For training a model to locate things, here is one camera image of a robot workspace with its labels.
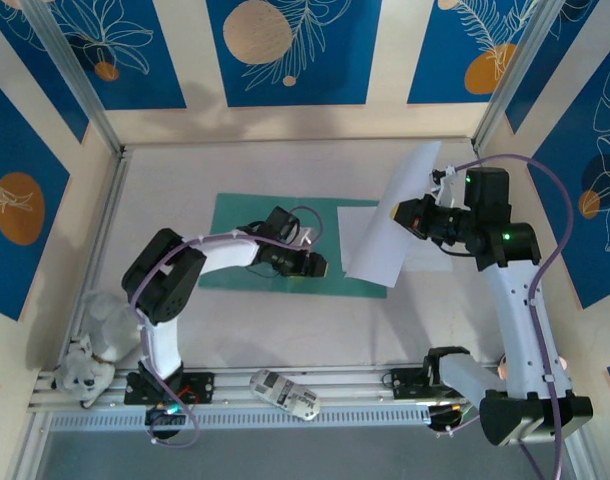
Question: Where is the white paper sheet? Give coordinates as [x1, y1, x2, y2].
[343, 141, 443, 289]
[337, 205, 454, 274]

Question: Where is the green paper folder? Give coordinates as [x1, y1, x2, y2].
[198, 193, 389, 300]

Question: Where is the crumpled printed silver pouch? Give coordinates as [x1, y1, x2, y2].
[248, 368, 322, 422]

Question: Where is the white plush dog toy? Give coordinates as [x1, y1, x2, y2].
[52, 333, 117, 409]

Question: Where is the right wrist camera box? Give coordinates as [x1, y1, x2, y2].
[428, 164, 459, 207]

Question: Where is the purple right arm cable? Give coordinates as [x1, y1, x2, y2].
[442, 153, 574, 480]

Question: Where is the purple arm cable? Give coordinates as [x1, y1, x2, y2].
[126, 204, 326, 449]
[442, 153, 574, 480]

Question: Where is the aluminium mounting rail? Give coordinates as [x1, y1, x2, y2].
[27, 368, 576, 412]

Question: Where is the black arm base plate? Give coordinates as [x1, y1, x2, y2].
[123, 370, 217, 406]
[390, 367, 481, 401]

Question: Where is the grey slotted cable duct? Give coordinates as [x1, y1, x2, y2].
[49, 403, 431, 432]

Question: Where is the aluminium frame post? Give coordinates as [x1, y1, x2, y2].
[19, 0, 126, 157]
[470, 0, 601, 154]

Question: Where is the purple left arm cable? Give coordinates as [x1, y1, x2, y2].
[126, 204, 326, 449]

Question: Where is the black control board with wires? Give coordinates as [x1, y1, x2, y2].
[144, 405, 192, 427]
[427, 402, 479, 436]

